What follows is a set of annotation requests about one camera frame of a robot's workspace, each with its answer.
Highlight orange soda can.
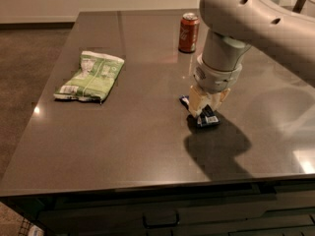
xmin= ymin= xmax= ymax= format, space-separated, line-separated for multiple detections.
xmin=178 ymin=13 xmax=200 ymax=53

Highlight green jalapeno chip bag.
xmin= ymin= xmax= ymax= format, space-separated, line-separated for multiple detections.
xmin=54 ymin=51 xmax=125 ymax=103

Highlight black drawer handle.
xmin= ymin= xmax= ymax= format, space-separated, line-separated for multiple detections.
xmin=142 ymin=210 xmax=180 ymax=229

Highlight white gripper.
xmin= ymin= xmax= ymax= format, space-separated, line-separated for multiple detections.
xmin=188 ymin=56 xmax=242 ymax=117

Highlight blue rxbar blueberry bar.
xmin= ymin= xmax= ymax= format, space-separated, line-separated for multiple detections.
xmin=179 ymin=95 xmax=220 ymax=128

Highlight dark cabinet drawers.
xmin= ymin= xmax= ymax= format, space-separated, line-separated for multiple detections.
xmin=1 ymin=179 xmax=315 ymax=236

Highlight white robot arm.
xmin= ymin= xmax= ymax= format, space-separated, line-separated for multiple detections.
xmin=189 ymin=0 xmax=315 ymax=117

